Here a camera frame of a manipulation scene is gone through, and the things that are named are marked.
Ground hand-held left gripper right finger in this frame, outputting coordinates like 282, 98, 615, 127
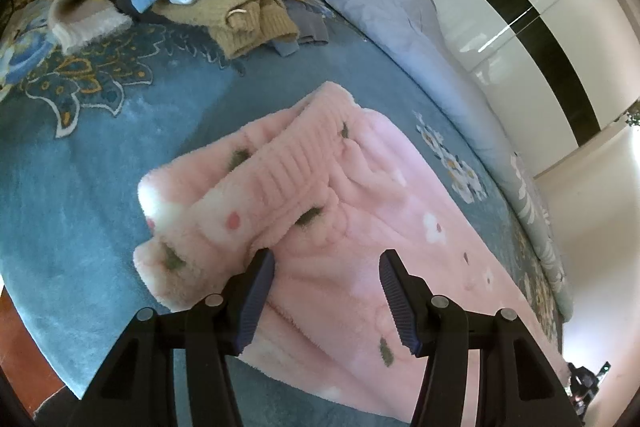
378, 249, 584, 427

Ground pink fleece pants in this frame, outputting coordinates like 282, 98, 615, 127
133, 81, 571, 427

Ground beige fleece garment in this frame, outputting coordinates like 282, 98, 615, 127
49, 0, 135, 54

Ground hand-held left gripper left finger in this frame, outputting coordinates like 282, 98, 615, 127
65, 249, 277, 427

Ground grey floral quilt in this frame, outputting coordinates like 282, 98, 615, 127
315, 0, 574, 322

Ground white wardrobe with black stripe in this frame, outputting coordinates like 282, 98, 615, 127
389, 0, 640, 178

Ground dark object on floor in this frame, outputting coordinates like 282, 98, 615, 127
566, 360, 612, 413

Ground tan knit sweater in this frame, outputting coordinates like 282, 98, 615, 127
151, 0, 301, 60

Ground blue floral blanket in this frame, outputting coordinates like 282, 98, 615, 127
0, 0, 565, 427

